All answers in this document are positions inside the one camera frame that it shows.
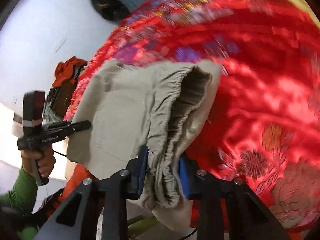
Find person's left hand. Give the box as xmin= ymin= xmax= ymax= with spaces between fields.
xmin=21 ymin=145 xmax=56 ymax=178

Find orange trousers leg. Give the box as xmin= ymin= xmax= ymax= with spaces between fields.
xmin=45 ymin=164 xmax=97 ymax=218

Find red floral satin bedspread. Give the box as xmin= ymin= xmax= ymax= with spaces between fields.
xmin=65 ymin=0 xmax=319 ymax=232

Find black hanging garment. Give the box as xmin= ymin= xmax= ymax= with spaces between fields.
xmin=91 ymin=0 xmax=130 ymax=22

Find beige pants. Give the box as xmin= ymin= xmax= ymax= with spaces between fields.
xmin=67 ymin=60 xmax=221 ymax=231

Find clothes pile on chair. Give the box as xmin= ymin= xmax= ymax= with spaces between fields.
xmin=43 ymin=56 xmax=88 ymax=123

